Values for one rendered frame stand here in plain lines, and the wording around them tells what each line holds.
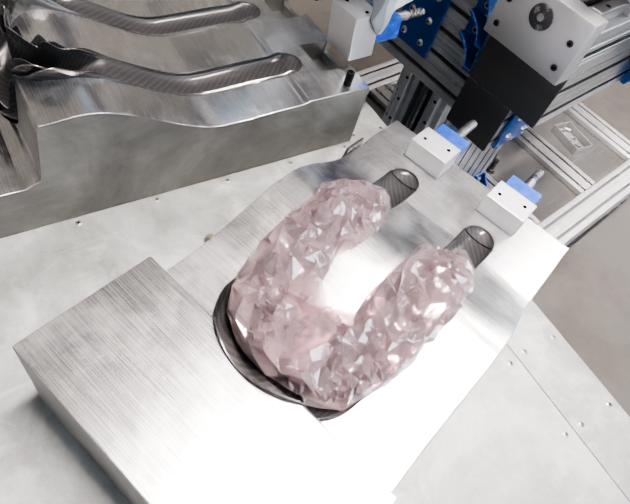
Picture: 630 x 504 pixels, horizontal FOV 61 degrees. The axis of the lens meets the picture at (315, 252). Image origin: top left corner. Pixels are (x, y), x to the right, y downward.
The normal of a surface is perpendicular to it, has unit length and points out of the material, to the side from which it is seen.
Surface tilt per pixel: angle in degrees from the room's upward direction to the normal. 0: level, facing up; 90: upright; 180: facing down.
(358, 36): 86
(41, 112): 4
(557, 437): 0
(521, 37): 90
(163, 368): 0
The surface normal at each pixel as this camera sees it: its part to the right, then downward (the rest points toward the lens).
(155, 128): 0.50, 0.76
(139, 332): 0.22, -0.56
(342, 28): -0.84, 0.36
